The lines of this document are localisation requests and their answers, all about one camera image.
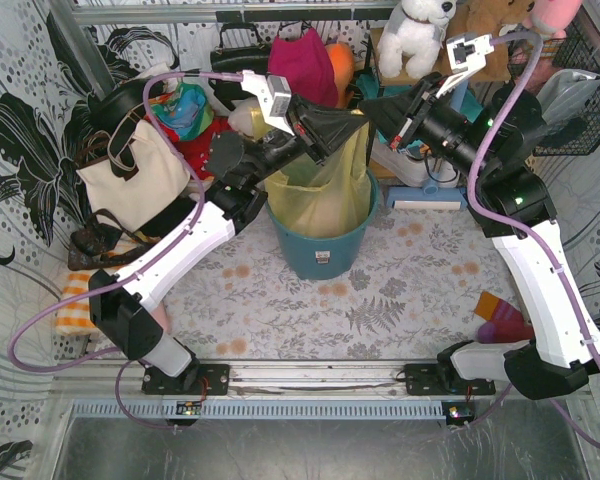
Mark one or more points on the colourful print bag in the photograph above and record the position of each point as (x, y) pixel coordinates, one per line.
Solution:
(184, 114)

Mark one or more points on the teal plastic trash bin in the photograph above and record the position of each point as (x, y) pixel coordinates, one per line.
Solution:
(324, 258)

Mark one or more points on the pink sponge block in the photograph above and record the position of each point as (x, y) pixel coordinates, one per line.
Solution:
(161, 316)

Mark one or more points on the yellow translucent trash bag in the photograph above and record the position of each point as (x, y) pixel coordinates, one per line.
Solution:
(323, 201)

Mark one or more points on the pink plush toy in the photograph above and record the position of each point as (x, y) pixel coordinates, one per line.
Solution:
(549, 18)

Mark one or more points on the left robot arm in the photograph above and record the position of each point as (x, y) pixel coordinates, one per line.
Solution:
(122, 303)

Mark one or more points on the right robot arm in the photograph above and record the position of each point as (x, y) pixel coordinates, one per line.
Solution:
(514, 209)

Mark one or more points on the orange plush toy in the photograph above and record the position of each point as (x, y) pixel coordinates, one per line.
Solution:
(343, 64)

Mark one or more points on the white plush dog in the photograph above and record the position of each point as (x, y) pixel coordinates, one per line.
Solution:
(412, 37)

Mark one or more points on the brown teddy bear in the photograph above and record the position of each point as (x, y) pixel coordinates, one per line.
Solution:
(481, 17)

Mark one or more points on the aluminium front rail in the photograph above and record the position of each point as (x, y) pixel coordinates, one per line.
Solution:
(284, 378)

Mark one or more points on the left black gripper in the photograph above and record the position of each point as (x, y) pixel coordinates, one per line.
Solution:
(309, 138)

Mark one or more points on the silver foil pouch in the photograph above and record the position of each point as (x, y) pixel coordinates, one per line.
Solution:
(565, 94)

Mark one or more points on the white plush lamb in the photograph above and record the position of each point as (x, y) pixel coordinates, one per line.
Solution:
(247, 119)

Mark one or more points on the cream canvas tote bag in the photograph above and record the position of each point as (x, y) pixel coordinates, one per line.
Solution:
(137, 196)

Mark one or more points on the white sneakers pair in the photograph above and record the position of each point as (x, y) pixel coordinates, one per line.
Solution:
(415, 172)

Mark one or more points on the orange checkered towel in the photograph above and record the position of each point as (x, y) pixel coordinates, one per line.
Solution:
(74, 318)

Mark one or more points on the teal folded cloth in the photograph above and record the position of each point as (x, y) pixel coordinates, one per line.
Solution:
(370, 89)

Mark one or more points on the magenta cloth hat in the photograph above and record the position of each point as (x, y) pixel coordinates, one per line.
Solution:
(305, 64)

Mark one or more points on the purple orange sock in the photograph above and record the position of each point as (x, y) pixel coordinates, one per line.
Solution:
(503, 323)

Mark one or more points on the black wire basket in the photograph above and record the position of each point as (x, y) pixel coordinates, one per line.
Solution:
(580, 135)

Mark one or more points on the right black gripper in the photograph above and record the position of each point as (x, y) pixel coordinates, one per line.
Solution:
(412, 118)

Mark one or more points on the brown leather bag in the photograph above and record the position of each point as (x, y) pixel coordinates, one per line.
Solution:
(92, 247)

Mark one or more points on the black leather handbag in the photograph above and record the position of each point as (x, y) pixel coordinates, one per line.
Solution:
(224, 59)

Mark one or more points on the light blue floor squeegee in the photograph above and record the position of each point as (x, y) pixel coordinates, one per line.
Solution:
(430, 195)

